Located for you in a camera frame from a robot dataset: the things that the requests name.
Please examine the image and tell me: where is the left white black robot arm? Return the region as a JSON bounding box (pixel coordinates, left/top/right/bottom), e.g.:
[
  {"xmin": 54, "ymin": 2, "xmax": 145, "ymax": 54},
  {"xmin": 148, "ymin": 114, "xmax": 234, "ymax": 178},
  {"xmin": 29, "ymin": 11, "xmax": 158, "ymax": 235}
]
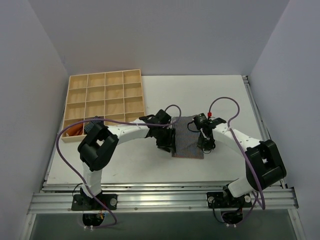
[{"xmin": 77, "ymin": 109, "xmax": 176, "ymax": 210}]

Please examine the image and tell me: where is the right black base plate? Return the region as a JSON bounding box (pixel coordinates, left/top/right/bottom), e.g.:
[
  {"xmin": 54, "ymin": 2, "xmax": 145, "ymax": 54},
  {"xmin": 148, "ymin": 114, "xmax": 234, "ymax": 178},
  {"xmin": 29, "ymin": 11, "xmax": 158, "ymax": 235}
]
[{"xmin": 206, "ymin": 191, "xmax": 252, "ymax": 209}]

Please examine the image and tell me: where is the rolled dark striped cloth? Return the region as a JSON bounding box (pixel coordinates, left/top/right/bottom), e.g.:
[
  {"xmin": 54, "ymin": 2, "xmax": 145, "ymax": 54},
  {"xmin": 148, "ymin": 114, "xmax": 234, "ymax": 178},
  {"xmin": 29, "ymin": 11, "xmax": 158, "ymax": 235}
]
[{"xmin": 84, "ymin": 116, "xmax": 104, "ymax": 134}]

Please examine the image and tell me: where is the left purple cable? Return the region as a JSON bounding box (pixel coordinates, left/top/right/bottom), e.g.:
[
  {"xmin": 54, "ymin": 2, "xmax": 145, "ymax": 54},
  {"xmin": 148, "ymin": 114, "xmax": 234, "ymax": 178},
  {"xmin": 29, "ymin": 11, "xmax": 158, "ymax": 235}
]
[{"xmin": 56, "ymin": 104, "xmax": 182, "ymax": 229}]

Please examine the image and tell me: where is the aluminium frame rail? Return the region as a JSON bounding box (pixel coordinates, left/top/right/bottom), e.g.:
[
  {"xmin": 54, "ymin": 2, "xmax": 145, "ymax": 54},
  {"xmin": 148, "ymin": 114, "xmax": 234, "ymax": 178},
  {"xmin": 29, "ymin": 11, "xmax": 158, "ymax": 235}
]
[{"xmin": 22, "ymin": 75, "xmax": 298, "ymax": 240}]

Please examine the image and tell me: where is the wooden compartment tray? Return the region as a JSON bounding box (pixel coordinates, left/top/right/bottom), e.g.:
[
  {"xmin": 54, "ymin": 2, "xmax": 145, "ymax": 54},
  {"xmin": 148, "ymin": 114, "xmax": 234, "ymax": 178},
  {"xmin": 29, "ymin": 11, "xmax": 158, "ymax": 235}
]
[{"xmin": 63, "ymin": 69, "xmax": 146, "ymax": 127}]

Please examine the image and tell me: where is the rolled orange cloth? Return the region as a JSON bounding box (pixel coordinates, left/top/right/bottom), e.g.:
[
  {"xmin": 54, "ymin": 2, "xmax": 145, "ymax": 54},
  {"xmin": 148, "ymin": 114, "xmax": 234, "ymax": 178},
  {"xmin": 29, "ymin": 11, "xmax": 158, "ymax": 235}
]
[{"xmin": 65, "ymin": 123, "xmax": 84, "ymax": 137}]

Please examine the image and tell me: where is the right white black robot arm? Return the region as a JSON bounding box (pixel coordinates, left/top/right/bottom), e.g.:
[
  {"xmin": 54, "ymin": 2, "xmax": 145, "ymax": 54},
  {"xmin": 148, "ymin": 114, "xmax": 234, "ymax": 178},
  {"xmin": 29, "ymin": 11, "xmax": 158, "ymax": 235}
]
[{"xmin": 193, "ymin": 113, "xmax": 287, "ymax": 207}]

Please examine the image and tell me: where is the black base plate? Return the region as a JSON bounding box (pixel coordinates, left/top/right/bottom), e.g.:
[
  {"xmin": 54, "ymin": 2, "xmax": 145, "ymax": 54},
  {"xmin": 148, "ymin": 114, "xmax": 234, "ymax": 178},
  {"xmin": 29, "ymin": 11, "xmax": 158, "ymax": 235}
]
[
  {"xmin": 71, "ymin": 193, "xmax": 118, "ymax": 211},
  {"xmin": 206, "ymin": 191, "xmax": 252, "ymax": 209}
]

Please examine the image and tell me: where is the striped grey underwear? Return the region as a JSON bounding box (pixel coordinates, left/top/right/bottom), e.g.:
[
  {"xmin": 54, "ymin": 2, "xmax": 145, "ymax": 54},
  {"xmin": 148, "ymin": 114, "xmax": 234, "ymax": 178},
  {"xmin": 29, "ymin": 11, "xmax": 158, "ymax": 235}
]
[{"xmin": 171, "ymin": 115, "xmax": 204, "ymax": 159}]

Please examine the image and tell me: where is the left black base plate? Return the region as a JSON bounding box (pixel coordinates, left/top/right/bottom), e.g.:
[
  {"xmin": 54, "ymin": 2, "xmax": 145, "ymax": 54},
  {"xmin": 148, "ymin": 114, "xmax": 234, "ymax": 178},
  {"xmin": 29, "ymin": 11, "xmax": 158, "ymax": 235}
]
[{"xmin": 71, "ymin": 193, "xmax": 118, "ymax": 211}]

